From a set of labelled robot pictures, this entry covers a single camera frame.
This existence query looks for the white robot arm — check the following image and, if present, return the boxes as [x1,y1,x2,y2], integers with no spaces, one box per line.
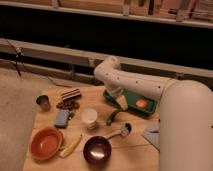
[94,56,213,171]

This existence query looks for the orange bowl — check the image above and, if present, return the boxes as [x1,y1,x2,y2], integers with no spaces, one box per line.
[29,127,63,161]

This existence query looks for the green plastic tray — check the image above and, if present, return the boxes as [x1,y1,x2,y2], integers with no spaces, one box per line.
[103,89,157,117]

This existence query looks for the small metal cup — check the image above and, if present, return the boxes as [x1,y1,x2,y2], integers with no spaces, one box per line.
[36,95,51,112]

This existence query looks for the black cable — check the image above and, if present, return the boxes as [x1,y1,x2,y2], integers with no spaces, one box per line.
[0,33,73,88]

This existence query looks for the brown grape bunch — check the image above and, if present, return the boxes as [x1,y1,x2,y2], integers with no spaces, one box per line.
[56,100,80,110]

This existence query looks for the dark purple bowl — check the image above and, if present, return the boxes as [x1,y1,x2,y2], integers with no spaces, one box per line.
[83,136,112,165]

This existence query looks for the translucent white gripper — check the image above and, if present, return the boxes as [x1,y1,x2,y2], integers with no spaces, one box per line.
[104,81,128,111]

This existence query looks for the striped chocolate wafer bar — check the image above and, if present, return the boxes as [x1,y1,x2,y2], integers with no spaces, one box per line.
[61,89,81,101]

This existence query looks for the white plastic cup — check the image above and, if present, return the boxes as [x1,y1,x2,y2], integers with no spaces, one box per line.
[81,108,98,129]

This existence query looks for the dish brush with black head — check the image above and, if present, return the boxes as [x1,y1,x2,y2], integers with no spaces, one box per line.
[106,123,132,140]

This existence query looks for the blue cloth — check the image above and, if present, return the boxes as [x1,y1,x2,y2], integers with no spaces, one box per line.
[142,125,160,150]

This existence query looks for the blue sponge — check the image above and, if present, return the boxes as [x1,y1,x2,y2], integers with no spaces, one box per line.
[55,110,70,128]

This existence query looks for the yellow banana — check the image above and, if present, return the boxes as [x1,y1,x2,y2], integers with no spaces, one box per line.
[59,135,82,158]

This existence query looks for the wooden shelf with items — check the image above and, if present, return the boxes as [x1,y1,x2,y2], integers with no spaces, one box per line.
[0,0,213,29]

